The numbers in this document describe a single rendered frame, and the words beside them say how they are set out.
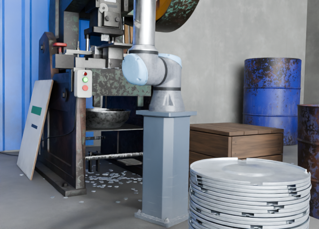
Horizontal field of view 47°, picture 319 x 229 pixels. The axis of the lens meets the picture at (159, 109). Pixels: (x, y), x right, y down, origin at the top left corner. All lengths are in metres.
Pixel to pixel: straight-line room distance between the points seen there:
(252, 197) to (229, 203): 0.05
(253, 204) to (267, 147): 1.10
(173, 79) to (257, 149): 0.60
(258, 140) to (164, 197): 0.60
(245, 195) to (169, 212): 0.74
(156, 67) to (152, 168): 0.41
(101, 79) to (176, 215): 0.85
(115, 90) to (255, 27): 2.88
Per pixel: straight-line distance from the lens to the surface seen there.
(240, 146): 1.78
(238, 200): 0.86
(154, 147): 1.49
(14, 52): 3.27
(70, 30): 2.40
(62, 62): 1.91
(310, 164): 1.74
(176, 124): 1.47
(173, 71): 1.49
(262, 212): 0.84
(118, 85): 2.04
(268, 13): 4.83
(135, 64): 1.38
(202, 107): 4.09
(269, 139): 1.92
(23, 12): 3.31
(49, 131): 2.47
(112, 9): 2.24
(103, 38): 2.26
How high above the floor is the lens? 0.54
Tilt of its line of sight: 3 degrees down
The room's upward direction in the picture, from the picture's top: 1 degrees clockwise
